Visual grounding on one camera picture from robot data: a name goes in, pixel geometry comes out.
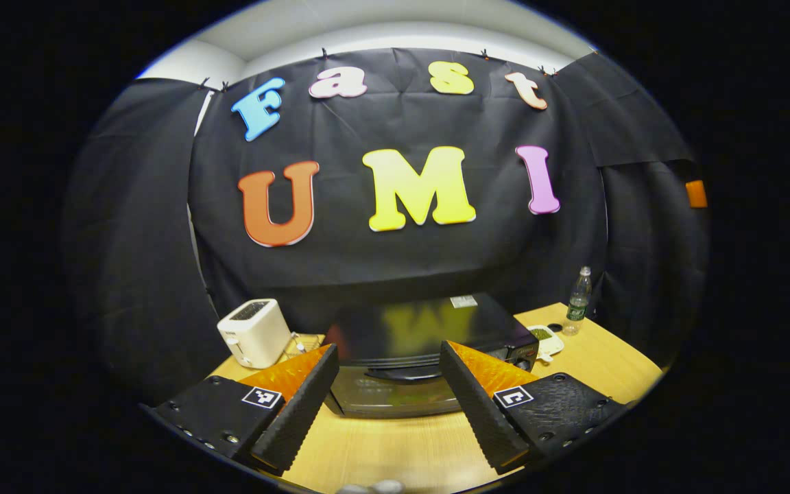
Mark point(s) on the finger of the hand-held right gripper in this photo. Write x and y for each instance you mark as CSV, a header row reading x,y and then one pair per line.
x,y
697,194

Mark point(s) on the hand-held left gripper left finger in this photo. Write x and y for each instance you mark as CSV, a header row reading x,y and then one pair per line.
x,y
302,408

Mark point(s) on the white divided seasoning dish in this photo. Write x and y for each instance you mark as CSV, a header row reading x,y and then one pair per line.
x,y
547,339

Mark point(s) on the white toaster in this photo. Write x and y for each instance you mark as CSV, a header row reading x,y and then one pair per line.
x,y
254,333

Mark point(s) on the black electric oven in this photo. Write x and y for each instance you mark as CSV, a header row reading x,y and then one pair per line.
x,y
395,398

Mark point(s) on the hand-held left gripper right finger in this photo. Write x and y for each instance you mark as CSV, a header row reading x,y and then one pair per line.
x,y
474,408

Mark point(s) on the clear plastic water bottle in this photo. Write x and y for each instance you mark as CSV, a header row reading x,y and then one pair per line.
x,y
577,305

